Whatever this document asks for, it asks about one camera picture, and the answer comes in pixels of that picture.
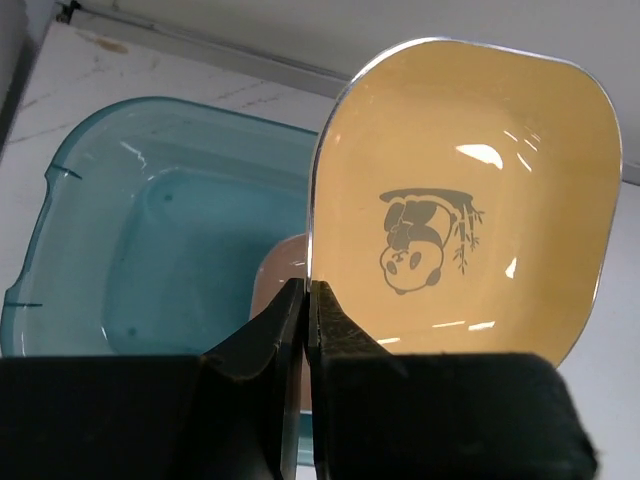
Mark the brown panda plate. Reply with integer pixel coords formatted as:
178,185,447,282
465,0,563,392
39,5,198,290
249,234,307,320

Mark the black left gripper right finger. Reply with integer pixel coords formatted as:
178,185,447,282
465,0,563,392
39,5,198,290
307,282,598,479

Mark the teal plastic bin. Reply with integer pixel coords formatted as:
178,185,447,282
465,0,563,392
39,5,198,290
1,97,316,362

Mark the yellow plate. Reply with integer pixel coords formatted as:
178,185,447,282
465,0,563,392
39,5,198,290
306,37,623,365

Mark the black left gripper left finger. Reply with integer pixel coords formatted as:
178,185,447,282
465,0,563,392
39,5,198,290
1,279,304,479

